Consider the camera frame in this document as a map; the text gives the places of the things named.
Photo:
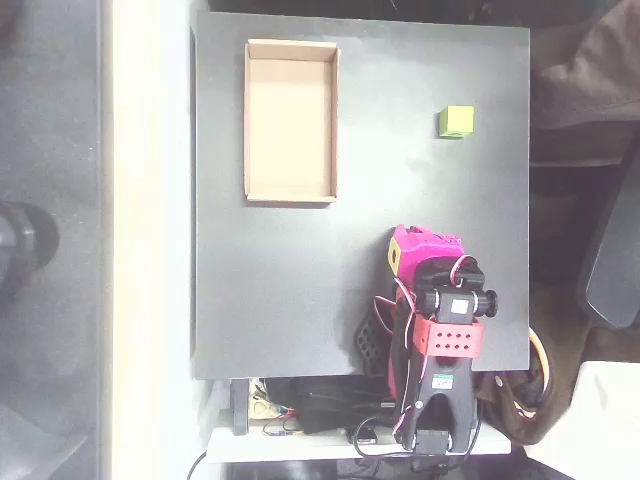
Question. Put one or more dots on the wooden electronics board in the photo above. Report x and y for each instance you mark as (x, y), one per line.
(260, 407)

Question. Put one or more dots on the brown garment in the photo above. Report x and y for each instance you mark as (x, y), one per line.
(585, 75)

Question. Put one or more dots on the white cloth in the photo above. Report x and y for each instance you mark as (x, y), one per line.
(610, 420)

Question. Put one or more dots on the shallow cardboard box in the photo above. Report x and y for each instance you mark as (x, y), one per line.
(290, 125)

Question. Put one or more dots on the green cube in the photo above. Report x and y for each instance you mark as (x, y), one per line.
(456, 121)

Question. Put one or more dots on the magenta gripper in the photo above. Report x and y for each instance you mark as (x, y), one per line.
(419, 244)

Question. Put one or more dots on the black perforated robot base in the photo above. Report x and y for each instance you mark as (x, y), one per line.
(367, 345)

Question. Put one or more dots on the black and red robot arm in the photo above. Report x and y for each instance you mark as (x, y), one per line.
(470, 400)

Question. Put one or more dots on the black office chair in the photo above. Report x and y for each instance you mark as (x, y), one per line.
(612, 250)

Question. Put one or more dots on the small black connector box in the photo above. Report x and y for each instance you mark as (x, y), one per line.
(367, 436)

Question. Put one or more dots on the brown bag with rivet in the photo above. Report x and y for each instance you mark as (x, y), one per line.
(550, 400)

